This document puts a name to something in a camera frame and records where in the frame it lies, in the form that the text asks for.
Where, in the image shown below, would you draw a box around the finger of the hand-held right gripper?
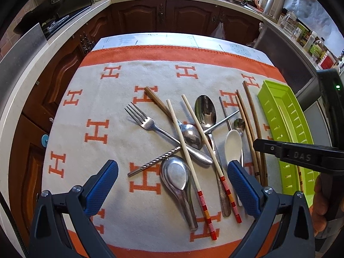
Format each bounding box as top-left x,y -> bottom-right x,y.
254,139 -> 338,173

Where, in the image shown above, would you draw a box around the large steel spoon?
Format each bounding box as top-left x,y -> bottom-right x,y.
194,95 -> 232,218

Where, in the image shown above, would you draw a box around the dark wooden kitchen cabinets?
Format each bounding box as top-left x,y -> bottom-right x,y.
8,0 -> 265,237

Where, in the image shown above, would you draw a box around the glass jars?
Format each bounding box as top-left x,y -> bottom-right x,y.
279,11 -> 301,39

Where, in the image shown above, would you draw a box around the hanging clear plastic bag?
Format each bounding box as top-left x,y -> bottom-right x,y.
211,21 -> 226,39

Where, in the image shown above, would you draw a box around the steel electric kettle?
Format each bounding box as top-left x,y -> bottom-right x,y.
263,0 -> 285,19

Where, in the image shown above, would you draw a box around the green plastic utensil tray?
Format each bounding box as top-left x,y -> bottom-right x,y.
257,79 -> 321,210

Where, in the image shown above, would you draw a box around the red box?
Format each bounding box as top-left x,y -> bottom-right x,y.
320,51 -> 336,70

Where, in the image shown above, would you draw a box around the black gas stove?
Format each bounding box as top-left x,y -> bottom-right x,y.
43,15 -> 70,34

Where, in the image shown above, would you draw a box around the steel splash panel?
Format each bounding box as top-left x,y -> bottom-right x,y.
0,23 -> 47,85

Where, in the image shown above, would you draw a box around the grey panel cabinet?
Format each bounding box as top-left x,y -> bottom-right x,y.
253,20 -> 319,97

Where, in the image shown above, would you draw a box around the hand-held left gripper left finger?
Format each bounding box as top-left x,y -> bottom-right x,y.
28,159 -> 119,258

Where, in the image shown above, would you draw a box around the steel soup spoon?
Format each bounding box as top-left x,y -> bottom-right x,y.
160,156 -> 199,232

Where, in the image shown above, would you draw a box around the white ceramic spoon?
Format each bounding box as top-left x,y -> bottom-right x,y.
224,129 -> 244,167

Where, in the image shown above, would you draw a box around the person's right hand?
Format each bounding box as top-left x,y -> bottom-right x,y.
311,176 -> 335,222

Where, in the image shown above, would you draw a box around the metal chopstick twisted grip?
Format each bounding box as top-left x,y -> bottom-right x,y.
127,110 -> 240,178
218,96 -> 233,131

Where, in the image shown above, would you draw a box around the orange white printed blanket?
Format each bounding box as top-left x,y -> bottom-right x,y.
40,44 -> 289,258

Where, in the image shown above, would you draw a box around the steel fork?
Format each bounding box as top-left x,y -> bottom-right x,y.
124,101 -> 214,166

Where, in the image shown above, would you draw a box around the row of condiment bottles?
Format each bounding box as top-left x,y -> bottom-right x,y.
297,23 -> 336,62

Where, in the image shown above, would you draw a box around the white stone countertop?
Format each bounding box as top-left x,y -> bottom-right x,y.
0,0 -> 269,151

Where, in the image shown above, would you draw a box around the tan chopstick striped end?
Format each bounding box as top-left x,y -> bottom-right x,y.
236,89 -> 262,184
243,81 -> 268,187

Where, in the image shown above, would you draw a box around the wooden handled steel spoon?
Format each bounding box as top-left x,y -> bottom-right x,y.
144,86 -> 204,151

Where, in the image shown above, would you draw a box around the ivory chopstick red striped end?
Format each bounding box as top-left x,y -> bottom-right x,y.
166,99 -> 217,241
182,94 -> 242,224

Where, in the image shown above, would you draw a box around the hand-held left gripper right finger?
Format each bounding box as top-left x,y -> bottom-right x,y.
227,160 -> 316,258

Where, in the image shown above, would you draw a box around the small steel spoon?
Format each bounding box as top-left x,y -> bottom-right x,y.
233,118 -> 246,141

